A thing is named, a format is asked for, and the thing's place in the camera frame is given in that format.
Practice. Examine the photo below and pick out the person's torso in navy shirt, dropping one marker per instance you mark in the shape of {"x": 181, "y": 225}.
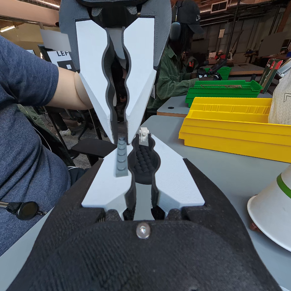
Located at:
{"x": 27, "y": 147}

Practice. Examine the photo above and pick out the yellow plastic bin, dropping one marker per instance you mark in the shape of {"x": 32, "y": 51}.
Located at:
{"x": 227, "y": 136}

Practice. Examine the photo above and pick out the dark grey lego plate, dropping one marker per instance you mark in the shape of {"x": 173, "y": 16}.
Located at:
{"x": 121, "y": 159}

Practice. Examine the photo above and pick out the large green plastic bin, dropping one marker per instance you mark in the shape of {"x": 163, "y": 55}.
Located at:
{"x": 204, "y": 95}

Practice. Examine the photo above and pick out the black badge reel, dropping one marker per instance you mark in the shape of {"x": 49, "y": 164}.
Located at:
{"x": 27, "y": 210}

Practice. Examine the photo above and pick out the white green striped paper cup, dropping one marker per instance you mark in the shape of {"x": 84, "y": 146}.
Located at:
{"x": 270, "y": 209}

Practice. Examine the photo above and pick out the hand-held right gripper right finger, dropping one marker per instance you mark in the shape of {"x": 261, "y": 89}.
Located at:
{"x": 179, "y": 181}

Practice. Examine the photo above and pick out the white paper bag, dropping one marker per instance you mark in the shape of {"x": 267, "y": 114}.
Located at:
{"x": 280, "y": 106}

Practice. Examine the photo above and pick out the small green plastic bin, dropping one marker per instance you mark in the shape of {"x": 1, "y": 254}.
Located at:
{"x": 224, "y": 72}

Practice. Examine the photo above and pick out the person's left forearm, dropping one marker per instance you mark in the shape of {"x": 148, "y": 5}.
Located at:
{"x": 70, "y": 91}

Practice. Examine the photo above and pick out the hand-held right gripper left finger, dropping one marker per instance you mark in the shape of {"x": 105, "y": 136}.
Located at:
{"x": 102, "y": 186}

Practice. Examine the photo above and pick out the black framed marker sign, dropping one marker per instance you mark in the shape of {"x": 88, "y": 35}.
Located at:
{"x": 61, "y": 61}

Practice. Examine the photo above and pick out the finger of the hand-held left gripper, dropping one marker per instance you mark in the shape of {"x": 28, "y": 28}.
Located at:
{"x": 91, "y": 56}
{"x": 143, "y": 56}

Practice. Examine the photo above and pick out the small pale lego bracket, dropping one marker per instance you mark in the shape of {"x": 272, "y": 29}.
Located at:
{"x": 143, "y": 137}

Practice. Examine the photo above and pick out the black lego set box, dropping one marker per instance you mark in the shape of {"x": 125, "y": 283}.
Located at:
{"x": 270, "y": 72}

